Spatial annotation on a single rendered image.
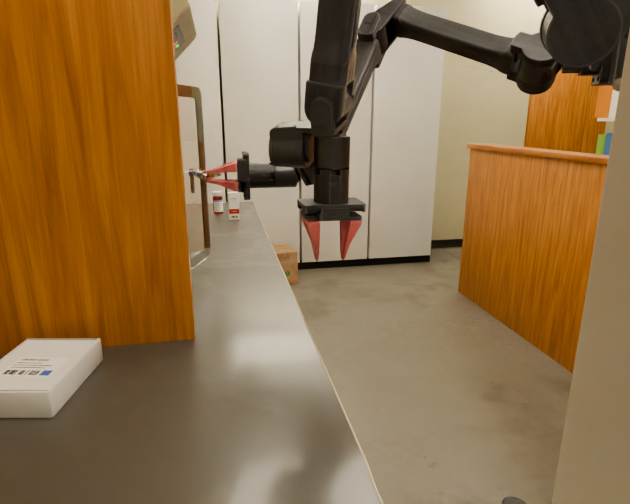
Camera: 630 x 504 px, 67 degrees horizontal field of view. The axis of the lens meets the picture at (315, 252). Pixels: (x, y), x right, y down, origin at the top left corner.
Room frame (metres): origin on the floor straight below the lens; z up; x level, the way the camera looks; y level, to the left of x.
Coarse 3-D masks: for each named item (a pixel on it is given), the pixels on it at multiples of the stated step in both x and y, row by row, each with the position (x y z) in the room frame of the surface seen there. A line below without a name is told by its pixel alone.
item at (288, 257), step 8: (280, 248) 3.83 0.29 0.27; (288, 248) 3.83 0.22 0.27; (280, 256) 3.66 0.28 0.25; (288, 256) 3.68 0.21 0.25; (296, 256) 3.70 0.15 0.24; (288, 264) 3.67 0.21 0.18; (296, 264) 3.70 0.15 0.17; (288, 272) 3.67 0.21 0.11; (296, 272) 3.70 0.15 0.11; (288, 280) 3.68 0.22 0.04; (296, 280) 3.70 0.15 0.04
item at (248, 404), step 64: (256, 256) 1.31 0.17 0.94; (256, 320) 0.87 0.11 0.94; (128, 384) 0.63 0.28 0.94; (192, 384) 0.63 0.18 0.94; (256, 384) 0.63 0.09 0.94; (320, 384) 0.63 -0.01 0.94; (0, 448) 0.49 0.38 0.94; (64, 448) 0.49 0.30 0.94; (128, 448) 0.49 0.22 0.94; (192, 448) 0.49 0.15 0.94; (256, 448) 0.49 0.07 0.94; (320, 448) 0.49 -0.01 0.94
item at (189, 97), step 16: (192, 96) 1.10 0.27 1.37; (192, 112) 1.10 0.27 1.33; (192, 128) 1.09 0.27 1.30; (192, 144) 1.09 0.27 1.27; (192, 160) 1.08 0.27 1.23; (192, 176) 1.07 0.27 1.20; (192, 192) 1.07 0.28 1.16; (192, 208) 1.06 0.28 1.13; (192, 224) 1.06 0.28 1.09; (208, 224) 1.15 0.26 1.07; (192, 240) 1.05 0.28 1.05; (208, 240) 1.14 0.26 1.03; (192, 256) 1.04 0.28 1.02; (208, 256) 1.14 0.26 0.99
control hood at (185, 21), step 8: (176, 0) 0.87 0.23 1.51; (184, 0) 0.87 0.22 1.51; (176, 8) 0.86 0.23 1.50; (184, 8) 0.87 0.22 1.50; (176, 16) 0.86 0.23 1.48; (184, 16) 0.89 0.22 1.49; (192, 16) 0.98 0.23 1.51; (176, 24) 0.89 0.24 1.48; (184, 24) 0.95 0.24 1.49; (192, 24) 1.02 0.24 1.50; (184, 32) 1.01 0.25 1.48; (192, 32) 1.08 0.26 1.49; (192, 40) 1.16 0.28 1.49; (184, 48) 1.15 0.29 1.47; (176, 56) 1.14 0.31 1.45
